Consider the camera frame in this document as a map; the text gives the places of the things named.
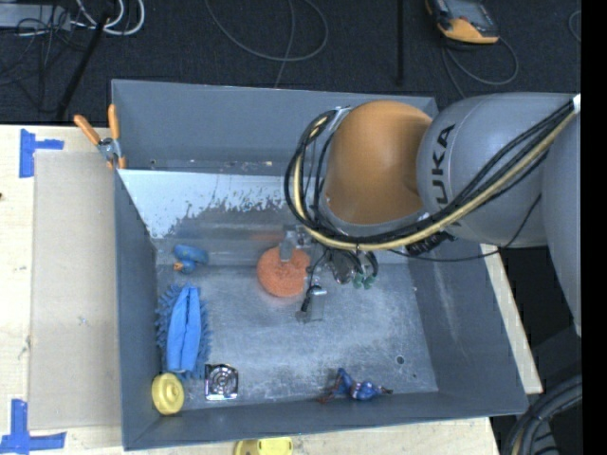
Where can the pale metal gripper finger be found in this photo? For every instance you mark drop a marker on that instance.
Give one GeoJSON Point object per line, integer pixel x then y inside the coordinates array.
{"type": "Point", "coordinates": [313, 308]}
{"type": "Point", "coordinates": [287, 249]}

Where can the orange textured ball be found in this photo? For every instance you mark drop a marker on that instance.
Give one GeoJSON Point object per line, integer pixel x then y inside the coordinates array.
{"type": "Point", "coordinates": [277, 278]}

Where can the grey metal bin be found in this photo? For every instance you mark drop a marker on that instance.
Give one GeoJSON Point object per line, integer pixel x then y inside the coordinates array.
{"type": "Point", "coordinates": [303, 349]}

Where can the blue toy action figure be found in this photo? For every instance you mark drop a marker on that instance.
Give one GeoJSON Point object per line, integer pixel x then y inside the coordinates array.
{"type": "Point", "coordinates": [360, 389]}

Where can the blue toy duck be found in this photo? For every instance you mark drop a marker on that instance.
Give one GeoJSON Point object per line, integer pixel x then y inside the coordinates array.
{"type": "Point", "coordinates": [189, 256]}

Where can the silver square metal plate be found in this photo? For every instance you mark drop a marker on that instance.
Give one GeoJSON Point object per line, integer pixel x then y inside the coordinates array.
{"type": "Point", "coordinates": [221, 382]}

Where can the blue microfibre duster mitt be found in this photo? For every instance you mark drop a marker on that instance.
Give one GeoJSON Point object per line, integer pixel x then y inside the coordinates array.
{"type": "Point", "coordinates": [182, 330]}

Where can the yellow plastic wheel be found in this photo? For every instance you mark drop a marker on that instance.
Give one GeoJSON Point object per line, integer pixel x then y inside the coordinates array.
{"type": "Point", "coordinates": [167, 394]}

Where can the pale flat board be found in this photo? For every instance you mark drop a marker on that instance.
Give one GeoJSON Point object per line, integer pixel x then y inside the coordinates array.
{"type": "Point", "coordinates": [71, 278]}

